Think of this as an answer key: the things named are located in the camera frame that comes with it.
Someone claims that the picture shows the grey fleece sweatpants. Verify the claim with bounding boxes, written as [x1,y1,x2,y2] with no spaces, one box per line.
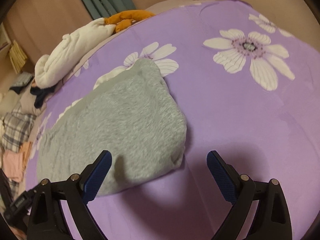
[37,59,187,196]

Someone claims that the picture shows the peach folded clothes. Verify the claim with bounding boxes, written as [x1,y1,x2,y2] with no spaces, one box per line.
[2,141,33,183]

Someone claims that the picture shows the grey plaid pillow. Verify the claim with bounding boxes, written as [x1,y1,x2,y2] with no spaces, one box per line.
[1,103,36,153]

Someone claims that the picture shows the beige pillow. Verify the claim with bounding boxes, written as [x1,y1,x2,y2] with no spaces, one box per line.
[20,81,46,116]

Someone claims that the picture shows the dark navy garment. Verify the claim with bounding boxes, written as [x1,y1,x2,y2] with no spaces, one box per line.
[30,85,56,109]

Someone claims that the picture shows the purple floral bed sheet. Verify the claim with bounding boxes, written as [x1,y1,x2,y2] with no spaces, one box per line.
[31,1,319,239]

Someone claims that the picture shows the orange plush cloth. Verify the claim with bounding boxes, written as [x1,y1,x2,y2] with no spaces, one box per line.
[104,10,155,33]

